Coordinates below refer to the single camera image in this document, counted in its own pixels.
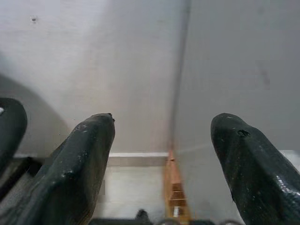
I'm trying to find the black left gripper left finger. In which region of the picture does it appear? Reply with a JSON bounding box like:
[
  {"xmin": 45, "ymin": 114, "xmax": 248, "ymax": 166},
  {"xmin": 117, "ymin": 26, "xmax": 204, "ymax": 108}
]
[{"xmin": 0, "ymin": 112, "xmax": 117, "ymax": 225}]

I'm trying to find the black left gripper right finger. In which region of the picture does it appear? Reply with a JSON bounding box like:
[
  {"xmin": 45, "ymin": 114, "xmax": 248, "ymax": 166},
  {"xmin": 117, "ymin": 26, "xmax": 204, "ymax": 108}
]
[{"xmin": 210, "ymin": 112, "xmax": 300, "ymax": 225}]

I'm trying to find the orange strip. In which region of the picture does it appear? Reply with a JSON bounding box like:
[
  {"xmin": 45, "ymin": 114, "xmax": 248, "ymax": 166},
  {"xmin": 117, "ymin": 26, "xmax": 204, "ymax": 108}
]
[{"xmin": 162, "ymin": 150, "xmax": 193, "ymax": 222}]

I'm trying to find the black rounded handle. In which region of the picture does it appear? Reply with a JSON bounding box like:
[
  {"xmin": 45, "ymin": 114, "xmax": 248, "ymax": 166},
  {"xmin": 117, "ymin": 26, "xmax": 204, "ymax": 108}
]
[{"xmin": 0, "ymin": 97, "xmax": 28, "ymax": 170}]

